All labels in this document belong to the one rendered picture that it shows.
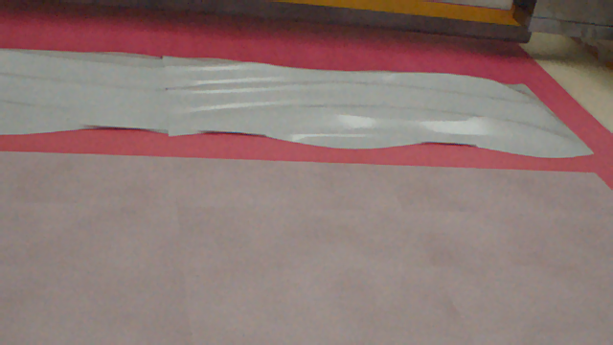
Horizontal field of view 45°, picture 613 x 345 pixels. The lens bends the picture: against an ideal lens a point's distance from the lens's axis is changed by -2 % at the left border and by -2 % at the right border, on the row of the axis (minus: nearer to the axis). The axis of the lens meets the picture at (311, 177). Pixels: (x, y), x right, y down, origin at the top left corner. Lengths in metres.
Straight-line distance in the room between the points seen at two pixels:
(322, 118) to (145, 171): 0.08
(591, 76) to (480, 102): 0.11
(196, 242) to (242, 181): 0.04
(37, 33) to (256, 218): 0.16
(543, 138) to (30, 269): 0.21
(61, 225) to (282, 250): 0.06
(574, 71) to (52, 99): 0.28
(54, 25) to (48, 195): 0.14
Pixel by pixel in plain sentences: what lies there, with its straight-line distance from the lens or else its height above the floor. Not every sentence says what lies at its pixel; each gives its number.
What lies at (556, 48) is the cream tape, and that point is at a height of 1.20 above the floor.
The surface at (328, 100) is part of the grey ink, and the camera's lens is 0.31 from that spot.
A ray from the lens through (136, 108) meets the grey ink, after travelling 0.28.
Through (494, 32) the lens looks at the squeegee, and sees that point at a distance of 0.42.
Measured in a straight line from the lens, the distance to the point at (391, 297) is 0.21.
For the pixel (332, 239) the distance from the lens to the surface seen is 0.23.
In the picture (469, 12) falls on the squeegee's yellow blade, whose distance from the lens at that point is 0.41.
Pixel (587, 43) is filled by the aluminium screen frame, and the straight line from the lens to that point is 0.48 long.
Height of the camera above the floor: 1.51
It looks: 60 degrees down
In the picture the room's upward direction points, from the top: 30 degrees clockwise
